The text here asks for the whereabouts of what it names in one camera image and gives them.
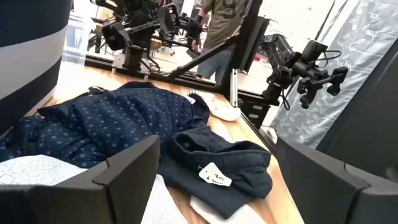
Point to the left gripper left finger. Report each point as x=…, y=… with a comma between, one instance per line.
x=77, y=202

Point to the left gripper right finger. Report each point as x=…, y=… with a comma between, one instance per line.
x=335, y=199

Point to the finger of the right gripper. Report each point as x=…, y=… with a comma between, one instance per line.
x=308, y=88
x=338, y=76

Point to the gray striped sock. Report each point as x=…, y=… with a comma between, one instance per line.
x=31, y=171

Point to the navy dotted cloth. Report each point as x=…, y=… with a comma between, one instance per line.
x=124, y=118

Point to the dark navy shorts with tag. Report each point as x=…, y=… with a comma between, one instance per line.
x=236, y=174

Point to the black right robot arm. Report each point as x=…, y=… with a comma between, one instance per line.
x=276, y=62

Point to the background black robot arm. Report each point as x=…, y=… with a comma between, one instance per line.
x=140, y=34

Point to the dark gray panel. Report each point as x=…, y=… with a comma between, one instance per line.
x=373, y=109

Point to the white floral fabric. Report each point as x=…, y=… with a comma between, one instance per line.
x=367, y=31

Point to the person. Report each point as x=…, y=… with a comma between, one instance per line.
x=224, y=25

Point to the navy white striped fabric basket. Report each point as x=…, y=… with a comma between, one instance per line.
x=28, y=56

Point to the clear plastic bin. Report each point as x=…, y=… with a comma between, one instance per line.
x=73, y=40

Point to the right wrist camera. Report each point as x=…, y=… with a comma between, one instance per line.
x=314, y=51

